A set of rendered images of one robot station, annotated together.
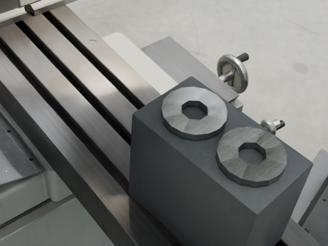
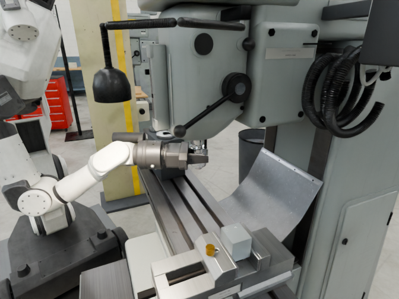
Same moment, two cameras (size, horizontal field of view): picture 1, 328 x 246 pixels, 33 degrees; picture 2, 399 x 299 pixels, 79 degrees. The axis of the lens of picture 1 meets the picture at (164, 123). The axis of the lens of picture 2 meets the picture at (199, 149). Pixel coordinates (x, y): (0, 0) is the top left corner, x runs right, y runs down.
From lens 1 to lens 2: 1.52 m
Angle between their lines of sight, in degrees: 107
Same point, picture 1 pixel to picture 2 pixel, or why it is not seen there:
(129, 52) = (142, 278)
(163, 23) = not seen: outside the picture
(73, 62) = (190, 221)
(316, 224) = (87, 252)
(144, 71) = (141, 260)
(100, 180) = (193, 178)
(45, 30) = not seen: hidden behind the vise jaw
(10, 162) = (225, 206)
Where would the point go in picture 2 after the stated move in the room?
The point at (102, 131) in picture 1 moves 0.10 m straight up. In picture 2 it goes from (186, 191) to (186, 170)
